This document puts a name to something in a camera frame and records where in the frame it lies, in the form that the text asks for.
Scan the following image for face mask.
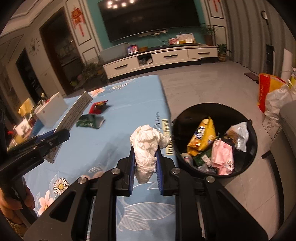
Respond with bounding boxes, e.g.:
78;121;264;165
130;125;171;184

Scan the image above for white striped paper cup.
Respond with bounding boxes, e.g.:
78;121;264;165
181;153;193;166

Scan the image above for dark green snack bag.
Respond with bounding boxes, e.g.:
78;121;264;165
193;149;212;167

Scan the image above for yellow chip bag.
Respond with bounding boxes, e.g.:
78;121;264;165
187;117;216;157

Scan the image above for green foil snack bag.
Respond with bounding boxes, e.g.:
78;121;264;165
76;114;105;129

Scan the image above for pink snack wrapper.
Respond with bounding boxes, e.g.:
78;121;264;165
211;139;234;175

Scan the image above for red snack wrapper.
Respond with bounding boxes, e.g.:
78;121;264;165
89;100;108;114

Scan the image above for white medicine box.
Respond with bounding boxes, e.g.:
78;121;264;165
45;91;93;163

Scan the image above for white plastic bag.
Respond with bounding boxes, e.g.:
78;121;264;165
226;121;249;152

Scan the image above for black trash bin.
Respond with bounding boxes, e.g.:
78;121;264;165
172;102;258;179

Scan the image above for left hand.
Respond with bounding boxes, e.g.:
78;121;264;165
1;185;35;224

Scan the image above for blue floral tablecloth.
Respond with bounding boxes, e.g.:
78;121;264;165
25;75;175;240

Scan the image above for white storage box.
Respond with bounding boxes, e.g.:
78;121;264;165
36;92;68;128

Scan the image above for leafy plant near door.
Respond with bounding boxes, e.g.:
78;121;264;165
82;62;108;85

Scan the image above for white tv cabinet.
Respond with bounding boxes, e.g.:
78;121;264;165
103;45;218;79

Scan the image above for grey sofa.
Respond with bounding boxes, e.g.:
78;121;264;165
261;99;296;223

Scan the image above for potted plant by curtain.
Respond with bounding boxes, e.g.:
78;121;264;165
217;44;232;62

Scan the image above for white plastic sack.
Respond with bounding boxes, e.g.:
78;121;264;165
264;85;295;122

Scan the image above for red yellow shopping bag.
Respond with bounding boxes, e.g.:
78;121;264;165
258;73;285;113

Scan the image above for potted plant on cabinet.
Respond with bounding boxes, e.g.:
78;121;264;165
199;24;216;46

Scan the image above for upright vacuum cleaner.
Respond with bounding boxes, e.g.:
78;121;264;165
260;11;275;75

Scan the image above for black television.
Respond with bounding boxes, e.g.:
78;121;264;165
98;0;200;42

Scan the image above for white paper roll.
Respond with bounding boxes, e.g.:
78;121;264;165
281;49;293;81

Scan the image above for red chinese knot ornament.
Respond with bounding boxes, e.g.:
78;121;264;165
71;7;85;37

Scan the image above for wall clock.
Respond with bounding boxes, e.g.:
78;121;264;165
29;38;40;56

